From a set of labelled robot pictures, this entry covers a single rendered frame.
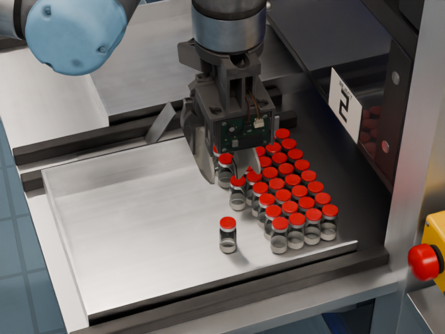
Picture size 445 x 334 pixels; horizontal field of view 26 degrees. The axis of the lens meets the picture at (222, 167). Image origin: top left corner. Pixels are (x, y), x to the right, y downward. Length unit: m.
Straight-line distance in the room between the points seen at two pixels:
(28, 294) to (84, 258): 1.16
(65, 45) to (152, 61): 0.72
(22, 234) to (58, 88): 1.06
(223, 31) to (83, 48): 0.18
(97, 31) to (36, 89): 0.70
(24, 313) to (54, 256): 1.11
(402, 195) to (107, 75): 0.57
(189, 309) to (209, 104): 0.26
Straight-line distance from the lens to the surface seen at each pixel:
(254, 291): 1.15
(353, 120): 1.21
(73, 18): 0.80
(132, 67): 1.52
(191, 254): 1.22
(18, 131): 1.43
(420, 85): 1.04
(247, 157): 1.11
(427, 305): 1.19
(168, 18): 1.63
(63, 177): 1.31
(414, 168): 1.09
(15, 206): 2.59
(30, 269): 2.43
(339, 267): 1.19
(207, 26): 0.95
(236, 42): 0.95
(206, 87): 1.03
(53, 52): 0.83
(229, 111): 0.98
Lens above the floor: 1.78
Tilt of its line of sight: 42 degrees down
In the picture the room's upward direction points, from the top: straight up
